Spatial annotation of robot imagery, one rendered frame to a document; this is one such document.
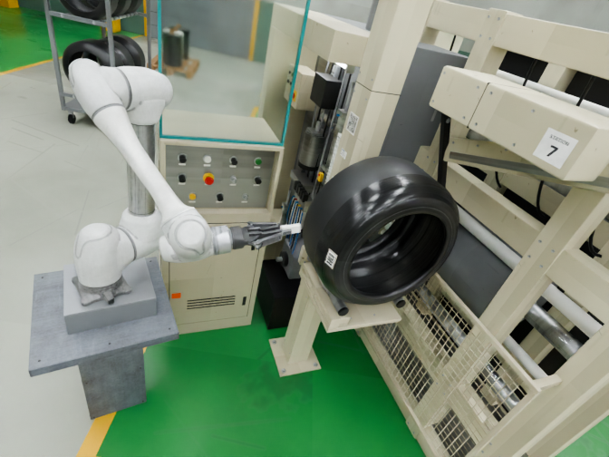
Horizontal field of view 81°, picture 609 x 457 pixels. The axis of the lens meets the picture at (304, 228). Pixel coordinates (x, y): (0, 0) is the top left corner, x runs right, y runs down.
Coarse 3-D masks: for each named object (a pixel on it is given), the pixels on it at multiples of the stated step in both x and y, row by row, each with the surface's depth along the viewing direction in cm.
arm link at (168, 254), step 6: (162, 240) 105; (162, 246) 105; (168, 246) 104; (210, 246) 108; (162, 252) 105; (168, 252) 104; (174, 252) 105; (210, 252) 110; (162, 258) 106; (168, 258) 106; (174, 258) 106; (180, 258) 105; (198, 258) 107; (204, 258) 111
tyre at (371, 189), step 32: (384, 160) 128; (320, 192) 131; (352, 192) 120; (384, 192) 115; (416, 192) 116; (448, 192) 125; (320, 224) 126; (352, 224) 116; (384, 224) 116; (416, 224) 160; (448, 224) 128; (320, 256) 125; (352, 256) 120; (384, 256) 166; (416, 256) 157; (448, 256) 141; (352, 288) 131; (384, 288) 154
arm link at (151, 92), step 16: (128, 80) 112; (144, 80) 116; (160, 80) 122; (144, 96) 117; (160, 96) 123; (128, 112) 120; (144, 112) 121; (160, 112) 126; (144, 128) 125; (144, 144) 128; (128, 176) 135; (128, 192) 139; (144, 192) 138; (128, 208) 144; (144, 208) 142; (128, 224) 142; (144, 224) 143; (144, 240) 145; (144, 256) 150
